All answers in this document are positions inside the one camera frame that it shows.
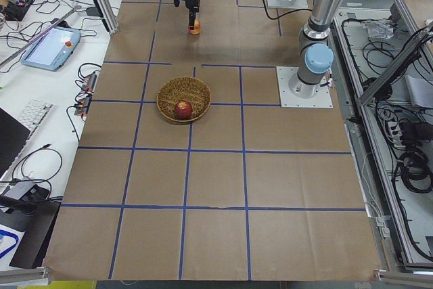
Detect red yellow apple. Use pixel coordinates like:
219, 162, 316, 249
188, 20, 201, 35

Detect woven wicker basket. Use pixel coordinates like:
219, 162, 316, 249
156, 76, 211, 125

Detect dark red apple in basket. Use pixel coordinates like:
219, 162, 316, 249
175, 99, 193, 120

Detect blue teach pendant tablet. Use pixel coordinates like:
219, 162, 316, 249
20, 26, 81, 71

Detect white keyboard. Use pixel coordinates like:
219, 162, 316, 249
18, 99, 53, 140

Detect black laptop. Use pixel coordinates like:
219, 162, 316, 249
0, 109, 30, 177

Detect black box on desk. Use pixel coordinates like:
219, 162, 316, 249
9, 201, 60, 269

